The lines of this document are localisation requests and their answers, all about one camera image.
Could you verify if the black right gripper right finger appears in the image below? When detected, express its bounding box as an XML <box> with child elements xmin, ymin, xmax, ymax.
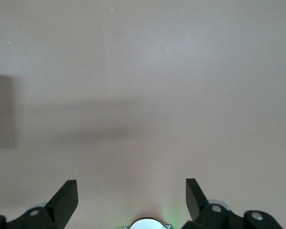
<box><xmin>181</xmin><ymin>178</ymin><xmax>246</xmax><ymax>229</ymax></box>

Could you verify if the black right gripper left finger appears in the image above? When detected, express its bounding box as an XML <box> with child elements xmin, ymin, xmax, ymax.
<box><xmin>6</xmin><ymin>180</ymin><xmax>79</xmax><ymax>229</ymax></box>

